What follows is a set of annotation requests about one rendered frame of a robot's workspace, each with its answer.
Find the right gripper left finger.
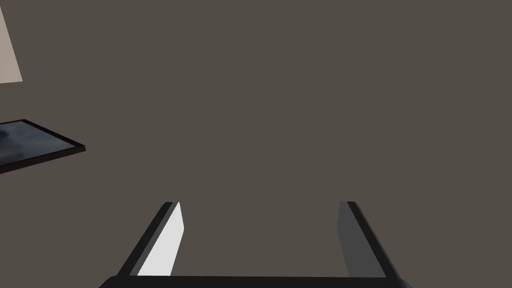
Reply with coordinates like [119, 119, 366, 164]
[117, 201, 185, 277]

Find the black framed picture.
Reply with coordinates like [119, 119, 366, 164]
[0, 118, 87, 175]

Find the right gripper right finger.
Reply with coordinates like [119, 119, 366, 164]
[336, 201, 401, 279]

